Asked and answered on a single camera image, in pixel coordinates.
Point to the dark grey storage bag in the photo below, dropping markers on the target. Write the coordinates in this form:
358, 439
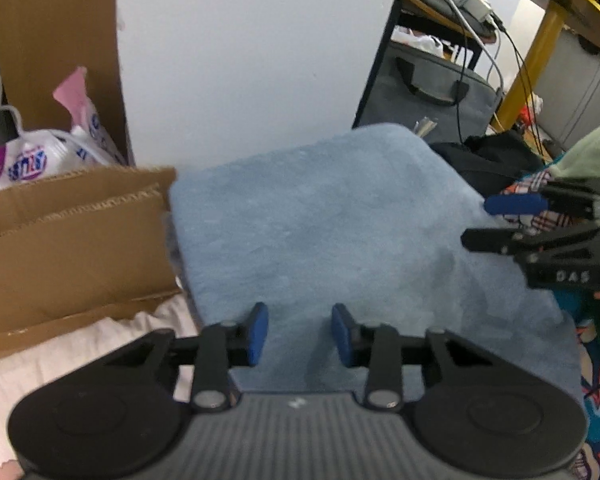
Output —
412, 85

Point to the white plastic bag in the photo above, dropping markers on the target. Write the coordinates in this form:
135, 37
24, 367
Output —
420, 41

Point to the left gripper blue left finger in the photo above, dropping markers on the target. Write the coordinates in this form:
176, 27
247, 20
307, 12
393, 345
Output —
219, 348

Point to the pink refill pouch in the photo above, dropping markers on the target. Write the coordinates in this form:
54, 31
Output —
37, 154

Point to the yellow round table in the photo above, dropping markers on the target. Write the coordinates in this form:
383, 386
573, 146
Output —
582, 16

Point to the grey metal cabinet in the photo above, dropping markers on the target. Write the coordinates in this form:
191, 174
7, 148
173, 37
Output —
570, 90

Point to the colourful patterned fabric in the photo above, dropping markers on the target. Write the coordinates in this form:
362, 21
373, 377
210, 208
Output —
585, 311

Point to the light blue denim pants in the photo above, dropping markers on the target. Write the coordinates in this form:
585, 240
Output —
372, 220

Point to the black clothes heap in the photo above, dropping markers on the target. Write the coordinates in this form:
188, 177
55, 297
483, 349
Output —
489, 164

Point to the cream bear print bedsheet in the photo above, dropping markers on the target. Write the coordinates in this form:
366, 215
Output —
27, 370

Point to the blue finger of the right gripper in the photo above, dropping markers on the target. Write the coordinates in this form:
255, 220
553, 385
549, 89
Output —
529, 204
496, 241

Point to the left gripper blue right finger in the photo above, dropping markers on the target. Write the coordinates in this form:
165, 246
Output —
378, 349

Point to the white power strip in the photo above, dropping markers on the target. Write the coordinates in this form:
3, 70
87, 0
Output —
480, 10

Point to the brown cardboard barrier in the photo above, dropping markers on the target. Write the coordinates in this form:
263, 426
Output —
90, 243

